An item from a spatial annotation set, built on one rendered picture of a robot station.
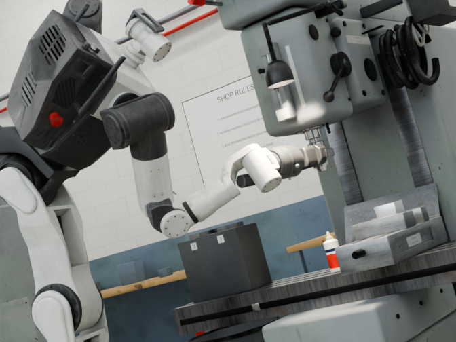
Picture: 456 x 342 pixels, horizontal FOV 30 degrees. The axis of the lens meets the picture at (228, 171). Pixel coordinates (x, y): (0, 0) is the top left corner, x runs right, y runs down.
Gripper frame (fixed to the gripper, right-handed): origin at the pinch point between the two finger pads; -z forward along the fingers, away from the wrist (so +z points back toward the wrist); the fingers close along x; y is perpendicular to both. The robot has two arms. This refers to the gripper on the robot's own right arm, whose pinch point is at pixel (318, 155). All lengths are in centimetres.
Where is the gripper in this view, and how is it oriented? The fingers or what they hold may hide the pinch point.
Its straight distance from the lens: 235.7
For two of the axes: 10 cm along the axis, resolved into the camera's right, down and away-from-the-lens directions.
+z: -7.4, 1.4, -6.6
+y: 2.5, 9.6, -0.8
